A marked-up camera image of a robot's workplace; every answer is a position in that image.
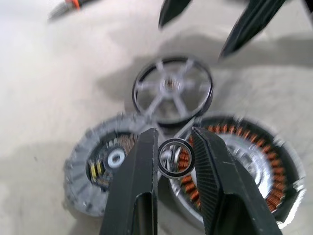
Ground small black bearing ring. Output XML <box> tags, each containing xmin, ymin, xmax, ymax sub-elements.
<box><xmin>157</xmin><ymin>138</ymin><xmax>196</xmax><ymax>179</ymax></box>

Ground grey finned motor base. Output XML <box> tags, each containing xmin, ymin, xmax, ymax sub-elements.
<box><xmin>64</xmin><ymin>113</ymin><xmax>147</xmax><ymax>218</ymax></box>

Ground silver spoked black-rimmed rotor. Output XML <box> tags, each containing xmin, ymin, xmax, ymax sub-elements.
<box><xmin>132</xmin><ymin>56</ymin><xmax>214</xmax><ymax>128</ymax></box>

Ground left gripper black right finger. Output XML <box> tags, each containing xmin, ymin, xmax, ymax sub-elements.
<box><xmin>192</xmin><ymin>126</ymin><xmax>277</xmax><ymax>235</ymax></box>

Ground orange black pliers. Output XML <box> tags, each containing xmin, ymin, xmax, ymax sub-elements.
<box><xmin>47</xmin><ymin>0</ymin><xmax>82</xmax><ymax>22</ymax></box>

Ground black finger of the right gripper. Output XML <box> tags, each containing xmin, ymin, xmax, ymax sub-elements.
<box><xmin>220</xmin><ymin>0</ymin><xmax>287</xmax><ymax>58</ymax></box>
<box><xmin>158</xmin><ymin>0</ymin><xmax>194</xmax><ymax>28</ymax></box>

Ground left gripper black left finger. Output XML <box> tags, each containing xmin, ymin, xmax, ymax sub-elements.
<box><xmin>99</xmin><ymin>127</ymin><xmax>158</xmax><ymax>235</ymax></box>

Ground copper wound motor stator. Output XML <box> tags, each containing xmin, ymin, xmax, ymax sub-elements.
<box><xmin>156</xmin><ymin>113</ymin><xmax>307</xmax><ymax>233</ymax></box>

